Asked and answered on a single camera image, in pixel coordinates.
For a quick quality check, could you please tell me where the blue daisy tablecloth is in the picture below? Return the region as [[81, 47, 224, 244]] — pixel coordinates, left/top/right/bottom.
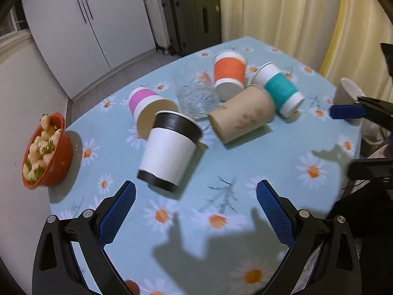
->
[[49, 37, 361, 294]]

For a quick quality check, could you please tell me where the white framed window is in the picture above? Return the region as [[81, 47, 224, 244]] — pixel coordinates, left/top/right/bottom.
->
[[0, 0, 29, 42]]

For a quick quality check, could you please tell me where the cream curtain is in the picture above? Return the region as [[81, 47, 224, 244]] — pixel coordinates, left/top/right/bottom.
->
[[221, 0, 392, 100]]

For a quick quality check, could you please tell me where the dark grey suitcase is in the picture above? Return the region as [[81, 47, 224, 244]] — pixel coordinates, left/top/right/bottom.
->
[[172, 0, 221, 55]]

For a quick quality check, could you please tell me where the beige ceramic mug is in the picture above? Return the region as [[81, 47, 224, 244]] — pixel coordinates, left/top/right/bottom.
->
[[333, 78, 366, 105]]

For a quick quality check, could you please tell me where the white radiator heater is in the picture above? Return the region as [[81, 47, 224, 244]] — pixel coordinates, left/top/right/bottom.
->
[[144, 0, 170, 55]]

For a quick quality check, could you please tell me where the white double-door wardrobe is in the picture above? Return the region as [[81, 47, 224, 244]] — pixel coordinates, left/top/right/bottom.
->
[[22, 0, 155, 100]]

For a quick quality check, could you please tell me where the red bowl of fruit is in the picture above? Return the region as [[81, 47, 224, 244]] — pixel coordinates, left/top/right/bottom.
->
[[22, 113, 73, 189]]

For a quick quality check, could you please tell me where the orange banded paper cup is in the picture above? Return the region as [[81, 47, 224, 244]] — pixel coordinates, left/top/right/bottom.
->
[[213, 50, 248, 102]]

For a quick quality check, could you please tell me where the brown kraft paper cup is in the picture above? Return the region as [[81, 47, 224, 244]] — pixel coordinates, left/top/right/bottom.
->
[[209, 85, 275, 144]]

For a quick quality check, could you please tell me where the teal banded paper cup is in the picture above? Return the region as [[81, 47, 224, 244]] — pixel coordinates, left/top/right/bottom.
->
[[251, 62, 305, 118]]

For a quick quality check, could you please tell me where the clear glass tumbler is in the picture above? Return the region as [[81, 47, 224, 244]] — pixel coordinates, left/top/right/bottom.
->
[[172, 63, 220, 120]]

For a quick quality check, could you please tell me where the pink banded paper cup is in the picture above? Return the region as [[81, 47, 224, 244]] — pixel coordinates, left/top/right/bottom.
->
[[128, 87, 179, 140]]

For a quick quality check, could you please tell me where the black and white paper cup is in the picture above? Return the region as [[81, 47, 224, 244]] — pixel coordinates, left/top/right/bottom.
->
[[137, 111, 202, 191]]

